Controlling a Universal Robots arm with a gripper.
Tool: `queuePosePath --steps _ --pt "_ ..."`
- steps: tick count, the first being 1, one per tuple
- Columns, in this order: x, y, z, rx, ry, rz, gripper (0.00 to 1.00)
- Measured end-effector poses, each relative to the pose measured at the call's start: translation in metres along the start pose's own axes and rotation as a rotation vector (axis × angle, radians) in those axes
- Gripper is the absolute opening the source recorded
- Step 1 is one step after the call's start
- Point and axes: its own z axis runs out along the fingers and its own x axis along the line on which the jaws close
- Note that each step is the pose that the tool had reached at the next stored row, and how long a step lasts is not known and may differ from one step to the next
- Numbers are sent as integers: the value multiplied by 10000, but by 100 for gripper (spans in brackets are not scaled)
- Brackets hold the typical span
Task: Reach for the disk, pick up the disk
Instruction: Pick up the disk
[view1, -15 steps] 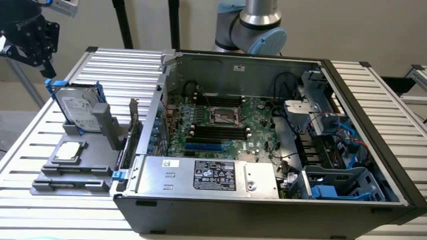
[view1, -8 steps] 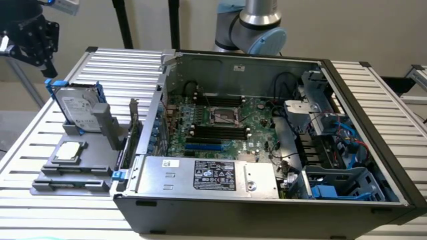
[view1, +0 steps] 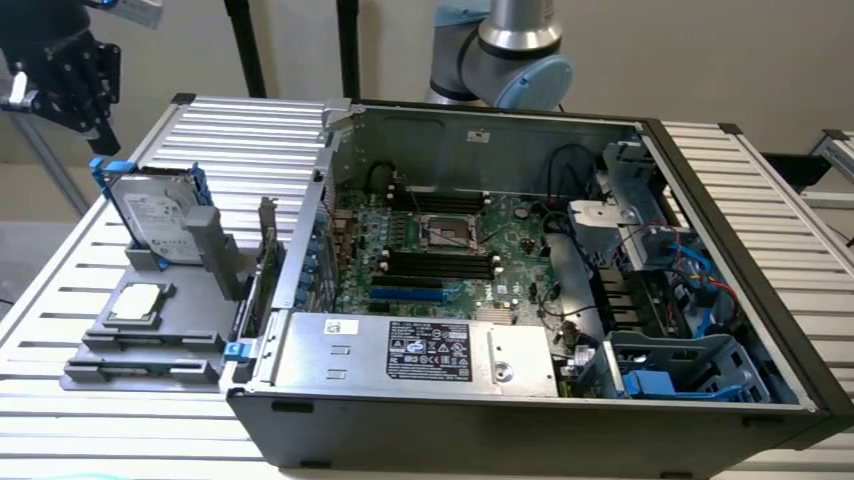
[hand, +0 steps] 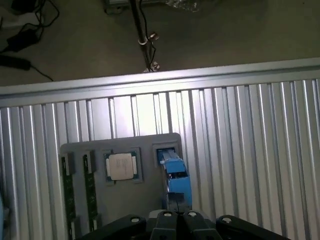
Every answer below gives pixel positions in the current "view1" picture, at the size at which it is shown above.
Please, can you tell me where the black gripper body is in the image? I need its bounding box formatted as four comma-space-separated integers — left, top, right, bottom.
0, 27, 124, 135

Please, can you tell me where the hard disk in blue carrier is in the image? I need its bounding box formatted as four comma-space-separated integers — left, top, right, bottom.
88, 157, 216, 267

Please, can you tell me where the blue disk bay clip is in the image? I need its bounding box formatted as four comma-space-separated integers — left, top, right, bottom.
619, 368, 672, 400

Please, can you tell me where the grey disk bay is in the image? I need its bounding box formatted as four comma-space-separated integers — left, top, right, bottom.
602, 330, 770, 402

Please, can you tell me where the silver clamp with black knob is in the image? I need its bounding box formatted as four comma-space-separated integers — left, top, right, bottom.
0, 71, 43, 114

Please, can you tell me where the black stand pole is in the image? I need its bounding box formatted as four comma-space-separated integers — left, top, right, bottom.
221, 0, 269, 99
335, 0, 363, 100

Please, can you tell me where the silver CPU chip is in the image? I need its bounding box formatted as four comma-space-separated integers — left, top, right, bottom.
104, 281, 179, 329

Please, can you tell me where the grey parts rack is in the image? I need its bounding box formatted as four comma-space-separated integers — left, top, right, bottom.
59, 206, 269, 396

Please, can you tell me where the green graphics card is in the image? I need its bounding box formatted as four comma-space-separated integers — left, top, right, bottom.
233, 196, 289, 342

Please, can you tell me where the RAM stick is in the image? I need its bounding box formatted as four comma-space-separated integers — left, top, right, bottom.
65, 358, 220, 385
81, 333, 224, 352

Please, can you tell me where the black RAM slot bank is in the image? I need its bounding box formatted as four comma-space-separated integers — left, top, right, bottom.
384, 174, 487, 215
380, 246, 503, 282

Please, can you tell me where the black expansion slot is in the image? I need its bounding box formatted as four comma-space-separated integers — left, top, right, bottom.
368, 276, 447, 292

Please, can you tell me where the CPU socket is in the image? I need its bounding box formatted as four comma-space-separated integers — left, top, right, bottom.
411, 213, 487, 255

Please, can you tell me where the blue expansion slot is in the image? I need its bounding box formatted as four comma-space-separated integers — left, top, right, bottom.
367, 286, 450, 304

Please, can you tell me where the silver power supply unit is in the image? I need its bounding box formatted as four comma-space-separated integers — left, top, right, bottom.
268, 311, 560, 400

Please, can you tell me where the green motherboard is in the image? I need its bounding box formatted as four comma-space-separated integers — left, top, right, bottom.
324, 192, 606, 366

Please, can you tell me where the silver chipset heatsink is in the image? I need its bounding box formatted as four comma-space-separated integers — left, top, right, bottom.
478, 306, 523, 330

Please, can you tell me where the metal drive cage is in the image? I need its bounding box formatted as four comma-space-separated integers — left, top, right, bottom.
564, 140, 695, 274

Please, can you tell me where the black open PC case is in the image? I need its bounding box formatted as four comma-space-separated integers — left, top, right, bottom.
223, 97, 836, 469

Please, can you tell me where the grey metal frame leg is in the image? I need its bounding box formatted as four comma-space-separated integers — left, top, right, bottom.
11, 110, 92, 217

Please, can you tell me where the black wire loop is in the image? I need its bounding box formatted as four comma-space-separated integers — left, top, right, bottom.
547, 143, 606, 202

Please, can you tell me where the blue wire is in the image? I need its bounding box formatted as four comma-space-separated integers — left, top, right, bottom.
659, 238, 726, 336

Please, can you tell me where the red wire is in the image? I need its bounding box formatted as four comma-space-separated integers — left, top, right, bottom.
616, 225, 740, 335

